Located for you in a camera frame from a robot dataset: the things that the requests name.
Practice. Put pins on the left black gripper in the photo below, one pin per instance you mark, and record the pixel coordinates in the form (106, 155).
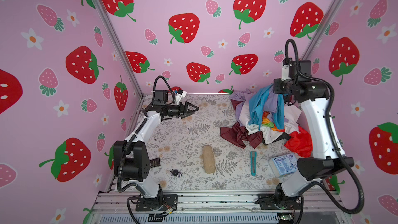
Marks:
(182, 111)

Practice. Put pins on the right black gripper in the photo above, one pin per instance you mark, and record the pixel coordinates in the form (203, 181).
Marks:
(276, 88)

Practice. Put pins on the lavender purple cloth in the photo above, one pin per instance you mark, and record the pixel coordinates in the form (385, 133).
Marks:
(239, 97)

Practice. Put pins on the teal blue cloth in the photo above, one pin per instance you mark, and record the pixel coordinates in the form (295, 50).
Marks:
(256, 104)

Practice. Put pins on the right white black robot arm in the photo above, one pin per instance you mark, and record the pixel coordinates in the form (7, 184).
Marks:
(328, 158)

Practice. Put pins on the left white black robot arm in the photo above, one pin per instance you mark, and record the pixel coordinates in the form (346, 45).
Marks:
(131, 159)

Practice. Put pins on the black cloth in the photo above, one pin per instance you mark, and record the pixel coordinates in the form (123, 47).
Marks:
(283, 136)

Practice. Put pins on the maroon cloth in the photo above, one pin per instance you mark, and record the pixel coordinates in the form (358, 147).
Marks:
(237, 134)

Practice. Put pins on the red cloth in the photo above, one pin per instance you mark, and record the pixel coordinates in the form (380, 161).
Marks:
(300, 142)

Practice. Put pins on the white printed t-shirt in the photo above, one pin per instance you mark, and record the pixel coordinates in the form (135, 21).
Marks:
(267, 127)

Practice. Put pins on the tan oblong sponge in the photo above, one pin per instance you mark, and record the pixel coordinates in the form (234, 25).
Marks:
(208, 160)

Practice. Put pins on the small black card packet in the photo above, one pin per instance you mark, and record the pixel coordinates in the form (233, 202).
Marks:
(154, 163)

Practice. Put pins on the small black binder clip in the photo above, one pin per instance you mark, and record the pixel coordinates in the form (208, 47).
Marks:
(176, 173)

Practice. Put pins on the teal utility knife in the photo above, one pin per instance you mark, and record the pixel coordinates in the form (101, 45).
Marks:
(253, 163)

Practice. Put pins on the blue white wipes packet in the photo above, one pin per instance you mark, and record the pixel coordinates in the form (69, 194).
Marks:
(284, 164)

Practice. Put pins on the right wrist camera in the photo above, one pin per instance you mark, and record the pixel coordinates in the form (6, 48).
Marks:
(285, 72)

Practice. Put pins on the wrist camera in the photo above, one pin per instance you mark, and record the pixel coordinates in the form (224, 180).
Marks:
(285, 72)
(179, 95)

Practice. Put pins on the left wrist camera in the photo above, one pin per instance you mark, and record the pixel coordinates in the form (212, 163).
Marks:
(179, 95)

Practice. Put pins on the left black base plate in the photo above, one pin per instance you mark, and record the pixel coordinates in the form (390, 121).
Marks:
(157, 204)

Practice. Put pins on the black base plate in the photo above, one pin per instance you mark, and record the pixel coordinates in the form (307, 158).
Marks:
(157, 204)
(278, 203)

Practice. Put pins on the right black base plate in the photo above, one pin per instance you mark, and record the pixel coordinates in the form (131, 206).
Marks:
(278, 203)

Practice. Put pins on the aluminium front rail frame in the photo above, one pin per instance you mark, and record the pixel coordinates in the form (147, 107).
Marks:
(219, 207)

